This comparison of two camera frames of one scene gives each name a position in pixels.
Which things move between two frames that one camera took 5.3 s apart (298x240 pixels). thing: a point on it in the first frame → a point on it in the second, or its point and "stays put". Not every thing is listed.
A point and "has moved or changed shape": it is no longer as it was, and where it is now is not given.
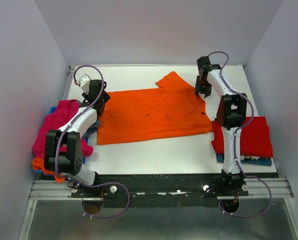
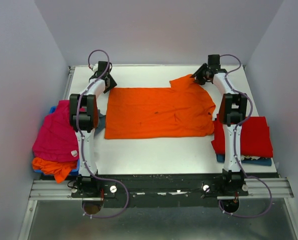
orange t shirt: x=173 y=109 has moved or changed shape
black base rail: x=161 y=190 stays put
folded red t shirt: x=255 y=139 stays put
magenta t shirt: x=52 y=121 stays put
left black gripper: x=106 y=97 → x=112 y=83
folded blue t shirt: x=265 y=161 stays put
